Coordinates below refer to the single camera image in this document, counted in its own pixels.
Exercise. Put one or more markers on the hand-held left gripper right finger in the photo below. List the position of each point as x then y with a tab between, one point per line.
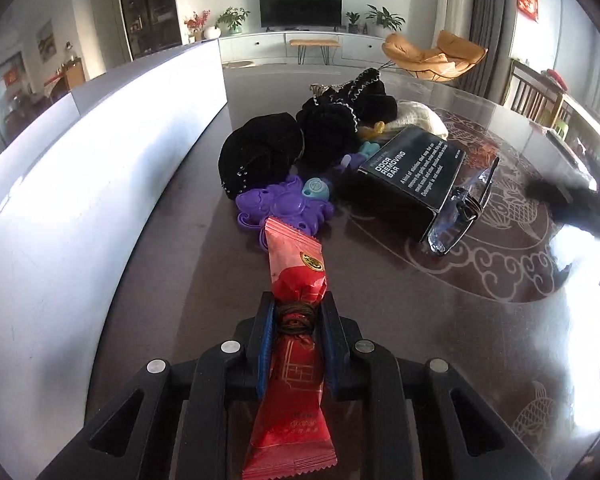
330	347

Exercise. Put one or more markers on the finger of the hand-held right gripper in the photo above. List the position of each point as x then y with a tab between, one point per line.
575	200

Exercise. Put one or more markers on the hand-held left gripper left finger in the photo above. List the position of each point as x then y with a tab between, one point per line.
264	346

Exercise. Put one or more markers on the red snack packet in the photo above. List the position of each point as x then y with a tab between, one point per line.
297	267

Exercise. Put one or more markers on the cream knitted pouch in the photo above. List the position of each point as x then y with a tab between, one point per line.
422	117

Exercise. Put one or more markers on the black velvet pouch white trim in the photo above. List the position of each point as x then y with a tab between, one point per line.
340	120

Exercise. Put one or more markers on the glass desktop with fish pattern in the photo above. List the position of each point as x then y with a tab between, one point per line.
380	320

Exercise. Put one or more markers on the clear-framed glasses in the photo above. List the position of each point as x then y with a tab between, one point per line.
460	215

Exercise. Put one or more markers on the wooden chair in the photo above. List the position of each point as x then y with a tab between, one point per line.
530	90

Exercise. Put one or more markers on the purple bear toy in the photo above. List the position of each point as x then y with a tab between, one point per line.
280	203

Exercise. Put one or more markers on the teal round toy piece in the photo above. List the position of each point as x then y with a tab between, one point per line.
315	189

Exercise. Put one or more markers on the black cardboard box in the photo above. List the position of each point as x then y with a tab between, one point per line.
405	185

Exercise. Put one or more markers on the grey curtain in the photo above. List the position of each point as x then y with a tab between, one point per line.
492	30

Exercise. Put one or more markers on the teal toy figure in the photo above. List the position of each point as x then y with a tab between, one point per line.
368	150

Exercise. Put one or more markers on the orange lounge chair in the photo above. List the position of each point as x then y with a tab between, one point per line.
430	55

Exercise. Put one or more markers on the white curtain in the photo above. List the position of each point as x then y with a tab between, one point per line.
455	0

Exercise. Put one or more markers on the white board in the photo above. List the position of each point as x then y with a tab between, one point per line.
80	200

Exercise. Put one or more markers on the metal hair clip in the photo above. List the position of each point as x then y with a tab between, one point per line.
319	91

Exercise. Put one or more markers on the large leafy potted plant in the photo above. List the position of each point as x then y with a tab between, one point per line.
386	19

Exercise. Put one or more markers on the small potted plant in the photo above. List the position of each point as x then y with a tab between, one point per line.
353	21

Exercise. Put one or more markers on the white television cabinet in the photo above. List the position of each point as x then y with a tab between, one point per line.
260	47

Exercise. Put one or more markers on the wooden bench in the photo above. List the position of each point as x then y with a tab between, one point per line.
314	43

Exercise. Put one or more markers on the white round vase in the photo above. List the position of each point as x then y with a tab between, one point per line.
211	33

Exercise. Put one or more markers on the green potted plant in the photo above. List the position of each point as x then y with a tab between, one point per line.
232	19

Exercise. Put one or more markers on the red flower vase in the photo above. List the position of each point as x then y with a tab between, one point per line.
197	22

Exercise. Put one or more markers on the wooden sideboard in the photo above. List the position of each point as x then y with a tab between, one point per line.
74	72

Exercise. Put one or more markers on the black television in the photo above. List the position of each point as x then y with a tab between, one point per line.
300	7

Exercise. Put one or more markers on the dark display cabinet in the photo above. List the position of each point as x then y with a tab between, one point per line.
147	5

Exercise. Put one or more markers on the red window decoration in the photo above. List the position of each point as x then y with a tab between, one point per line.
11	77

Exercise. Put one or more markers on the red wall hanging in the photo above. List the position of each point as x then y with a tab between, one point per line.
528	1

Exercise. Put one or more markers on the wall painting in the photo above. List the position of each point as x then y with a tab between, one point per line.
45	42

